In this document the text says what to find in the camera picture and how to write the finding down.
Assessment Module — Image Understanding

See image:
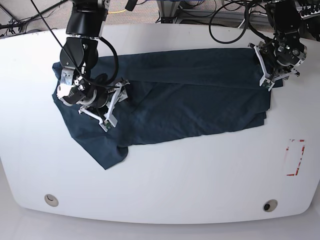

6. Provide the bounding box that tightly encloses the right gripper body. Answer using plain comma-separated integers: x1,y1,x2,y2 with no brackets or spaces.
78,79,130,124

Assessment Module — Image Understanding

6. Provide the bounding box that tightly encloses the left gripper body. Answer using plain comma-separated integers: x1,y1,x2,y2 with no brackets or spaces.
248,43,300,87

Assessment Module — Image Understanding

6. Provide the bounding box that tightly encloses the dark blue T-shirt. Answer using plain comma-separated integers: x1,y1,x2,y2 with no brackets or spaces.
52,48,271,169

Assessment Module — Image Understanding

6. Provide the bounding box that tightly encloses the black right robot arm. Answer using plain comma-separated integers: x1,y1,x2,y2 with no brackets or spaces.
56,0,129,132

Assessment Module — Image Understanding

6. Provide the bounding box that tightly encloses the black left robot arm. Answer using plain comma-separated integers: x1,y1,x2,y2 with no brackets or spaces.
248,0,307,91

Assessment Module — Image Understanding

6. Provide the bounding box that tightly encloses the white power strip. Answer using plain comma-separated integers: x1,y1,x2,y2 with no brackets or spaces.
299,5,320,20

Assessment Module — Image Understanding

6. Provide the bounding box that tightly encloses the black tripod stand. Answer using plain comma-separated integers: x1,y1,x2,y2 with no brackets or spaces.
0,0,72,37

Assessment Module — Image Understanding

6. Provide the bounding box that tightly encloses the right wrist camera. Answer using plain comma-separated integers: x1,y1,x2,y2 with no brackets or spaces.
99,119,118,132

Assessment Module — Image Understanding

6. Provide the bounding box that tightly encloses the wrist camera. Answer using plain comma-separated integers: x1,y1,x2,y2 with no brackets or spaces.
259,78,275,92
99,119,118,132

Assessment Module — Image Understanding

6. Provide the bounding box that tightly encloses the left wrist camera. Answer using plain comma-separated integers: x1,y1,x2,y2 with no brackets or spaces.
259,78,275,92

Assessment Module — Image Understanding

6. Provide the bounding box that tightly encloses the left table cable grommet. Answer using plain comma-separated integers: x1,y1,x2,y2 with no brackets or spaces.
44,194,59,207

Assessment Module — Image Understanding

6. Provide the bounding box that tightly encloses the table cable grommet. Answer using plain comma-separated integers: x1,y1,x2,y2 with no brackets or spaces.
262,199,278,213
44,194,59,207

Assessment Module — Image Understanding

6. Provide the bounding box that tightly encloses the aluminium frame post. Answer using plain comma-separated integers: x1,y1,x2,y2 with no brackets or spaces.
156,0,181,24

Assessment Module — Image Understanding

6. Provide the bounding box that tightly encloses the right table cable grommet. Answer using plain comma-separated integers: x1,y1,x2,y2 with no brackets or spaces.
262,199,278,213

